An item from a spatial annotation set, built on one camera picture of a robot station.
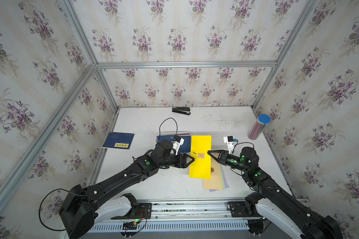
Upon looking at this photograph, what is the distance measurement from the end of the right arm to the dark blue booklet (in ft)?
1.94

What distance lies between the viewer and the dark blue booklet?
978 mm

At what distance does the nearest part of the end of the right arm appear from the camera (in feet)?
1.94
